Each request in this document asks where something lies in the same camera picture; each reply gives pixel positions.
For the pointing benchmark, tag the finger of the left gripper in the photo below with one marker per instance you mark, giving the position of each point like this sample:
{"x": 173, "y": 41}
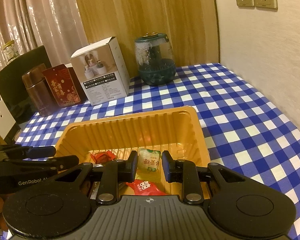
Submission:
{"x": 59, "y": 163}
{"x": 17, "y": 151}

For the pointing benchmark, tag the wooden wall panel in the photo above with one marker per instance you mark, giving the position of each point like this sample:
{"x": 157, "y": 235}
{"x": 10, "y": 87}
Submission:
{"x": 191, "y": 26}

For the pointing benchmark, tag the black monitor screen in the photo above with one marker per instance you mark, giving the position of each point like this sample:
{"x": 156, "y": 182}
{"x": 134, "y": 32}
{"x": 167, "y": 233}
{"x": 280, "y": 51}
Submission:
{"x": 12, "y": 88}

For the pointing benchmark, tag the beige curtain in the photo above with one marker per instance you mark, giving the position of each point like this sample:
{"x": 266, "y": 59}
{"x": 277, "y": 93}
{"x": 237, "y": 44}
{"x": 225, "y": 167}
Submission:
{"x": 54, "y": 24}

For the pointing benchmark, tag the bright red snack packet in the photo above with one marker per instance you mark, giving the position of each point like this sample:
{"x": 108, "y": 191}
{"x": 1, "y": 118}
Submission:
{"x": 145, "y": 188}

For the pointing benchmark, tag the glass jar by curtain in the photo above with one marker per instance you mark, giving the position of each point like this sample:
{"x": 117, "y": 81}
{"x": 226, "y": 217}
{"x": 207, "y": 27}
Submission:
{"x": 10, "y": 51}

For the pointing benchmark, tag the white cutout stand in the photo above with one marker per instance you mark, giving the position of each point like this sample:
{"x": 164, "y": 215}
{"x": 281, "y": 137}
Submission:
{"x": 6, "y": 119}

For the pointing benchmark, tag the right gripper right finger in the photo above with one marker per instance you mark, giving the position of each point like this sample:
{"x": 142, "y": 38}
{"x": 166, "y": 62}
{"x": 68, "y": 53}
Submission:
{"x": 184, "y": 172}

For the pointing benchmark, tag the white green snack packet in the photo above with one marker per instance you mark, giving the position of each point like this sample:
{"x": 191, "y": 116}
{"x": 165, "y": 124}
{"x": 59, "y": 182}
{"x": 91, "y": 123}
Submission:
{"x": 148, "y": 160}

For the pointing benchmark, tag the red candy packet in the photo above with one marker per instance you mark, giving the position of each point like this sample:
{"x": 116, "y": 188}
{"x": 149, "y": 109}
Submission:
{"x": 102, "y": 157}

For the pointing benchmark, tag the blue white checkered tablecloth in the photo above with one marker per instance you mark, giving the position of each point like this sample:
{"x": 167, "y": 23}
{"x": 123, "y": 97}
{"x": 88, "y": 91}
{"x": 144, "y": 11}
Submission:
{"x": 243, "y": 130}

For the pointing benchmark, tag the red chinese tea tin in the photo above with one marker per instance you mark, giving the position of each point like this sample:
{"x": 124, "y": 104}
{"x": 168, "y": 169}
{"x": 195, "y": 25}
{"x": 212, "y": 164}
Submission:
{"x": 65, "y": 85}

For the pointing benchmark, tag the brown cylindrical canister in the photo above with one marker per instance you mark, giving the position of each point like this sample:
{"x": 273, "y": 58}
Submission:
{"x": 39, "y": 90}

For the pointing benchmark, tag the white product box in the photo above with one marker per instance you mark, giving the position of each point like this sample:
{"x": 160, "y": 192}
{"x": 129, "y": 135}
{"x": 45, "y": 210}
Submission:
{"x": 101, "y": 71}

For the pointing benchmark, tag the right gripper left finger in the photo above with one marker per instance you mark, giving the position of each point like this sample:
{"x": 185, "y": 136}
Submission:
{"x": 115, "y": 172}

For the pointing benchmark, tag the orange plastic tray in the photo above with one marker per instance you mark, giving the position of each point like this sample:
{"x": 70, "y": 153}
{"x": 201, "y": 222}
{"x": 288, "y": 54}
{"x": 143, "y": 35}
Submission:
{"x": 176, "y": 130}

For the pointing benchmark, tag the green glass jar humidifier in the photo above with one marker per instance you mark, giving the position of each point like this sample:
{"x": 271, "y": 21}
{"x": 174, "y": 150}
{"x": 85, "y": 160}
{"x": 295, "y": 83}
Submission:
{"x": 154, "y": 56}

